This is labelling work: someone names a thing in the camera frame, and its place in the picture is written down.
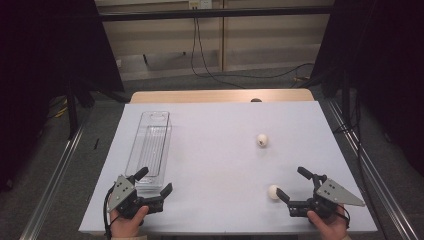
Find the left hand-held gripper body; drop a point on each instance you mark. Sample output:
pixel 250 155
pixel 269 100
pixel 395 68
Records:
pixel 122 191

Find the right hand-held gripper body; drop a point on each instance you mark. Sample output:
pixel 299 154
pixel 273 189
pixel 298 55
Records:
pixel 333 194

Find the plain white egg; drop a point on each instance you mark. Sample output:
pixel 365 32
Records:
pixel 272 191

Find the clear plastic container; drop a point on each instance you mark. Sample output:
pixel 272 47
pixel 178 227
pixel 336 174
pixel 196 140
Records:
pixel 151 143

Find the white egg with dark mark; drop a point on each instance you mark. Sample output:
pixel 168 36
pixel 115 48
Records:
pixel 262 140

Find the person's right hand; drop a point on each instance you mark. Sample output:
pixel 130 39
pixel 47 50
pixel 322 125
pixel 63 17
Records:
pixel 331 228

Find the person's left hand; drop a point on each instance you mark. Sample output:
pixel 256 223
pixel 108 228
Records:
pixel 125 226

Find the small black floor object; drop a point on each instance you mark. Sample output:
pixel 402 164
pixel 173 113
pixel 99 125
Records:
pixel 96 143

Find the white table board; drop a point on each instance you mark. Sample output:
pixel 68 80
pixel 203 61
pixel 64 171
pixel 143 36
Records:
pixel 216 166

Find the dark round table grommet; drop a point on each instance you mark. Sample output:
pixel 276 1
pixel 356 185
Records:
pixel 256 100

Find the black metal stand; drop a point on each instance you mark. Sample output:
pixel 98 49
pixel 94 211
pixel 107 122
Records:
pixel 71 113

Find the black curtain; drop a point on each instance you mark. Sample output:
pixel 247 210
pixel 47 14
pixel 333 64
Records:
pixel 43 66
pixel 386 66

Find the black horizontal bar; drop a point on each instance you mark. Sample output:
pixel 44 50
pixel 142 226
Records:
pixel 213 13

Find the metal floor rail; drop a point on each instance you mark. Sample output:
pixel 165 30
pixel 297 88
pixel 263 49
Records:
pixel 376 180
pixel 50 190

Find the white wall socket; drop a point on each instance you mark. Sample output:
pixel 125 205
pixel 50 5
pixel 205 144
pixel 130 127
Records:
pixel 200 4

